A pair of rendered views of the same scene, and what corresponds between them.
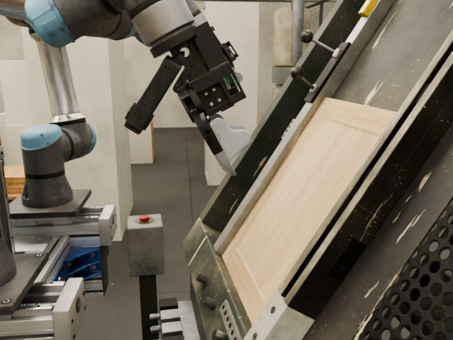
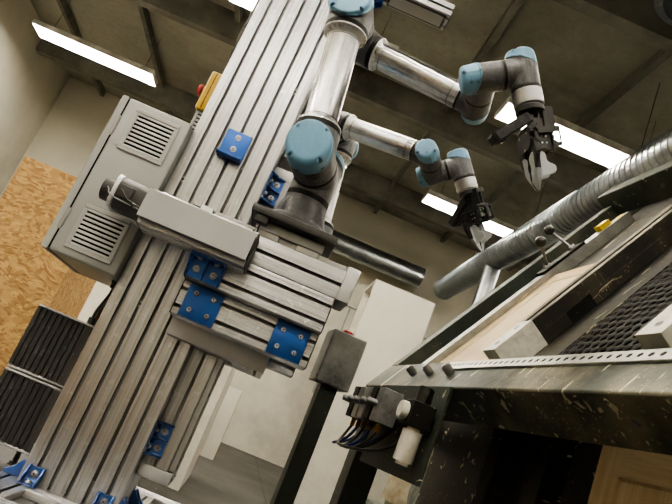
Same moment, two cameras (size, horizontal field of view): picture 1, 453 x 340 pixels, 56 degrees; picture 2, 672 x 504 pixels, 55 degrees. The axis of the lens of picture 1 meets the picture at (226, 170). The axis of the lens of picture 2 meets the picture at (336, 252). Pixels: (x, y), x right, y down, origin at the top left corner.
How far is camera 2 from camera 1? 125 cm
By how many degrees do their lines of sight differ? 30
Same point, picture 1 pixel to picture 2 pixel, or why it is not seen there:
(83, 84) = not seen: hidden behind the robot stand
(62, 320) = (353, 276)
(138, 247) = (337, 351)
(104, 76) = not seen: hidden behind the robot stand
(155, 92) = (515, 124)
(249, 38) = (410, 337)
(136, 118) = (501, 132)
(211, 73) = (548, 126)
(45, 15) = (474, 72)
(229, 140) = (544, 165)
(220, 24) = (384, 309)
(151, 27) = (526, 94)
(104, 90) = not seen: hidden behind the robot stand
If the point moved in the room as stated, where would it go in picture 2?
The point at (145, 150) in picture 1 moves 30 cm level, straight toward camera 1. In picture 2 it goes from (212, 437) to (214, 440)
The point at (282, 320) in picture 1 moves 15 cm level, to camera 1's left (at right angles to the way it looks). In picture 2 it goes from (525, 329) to (466, 306)
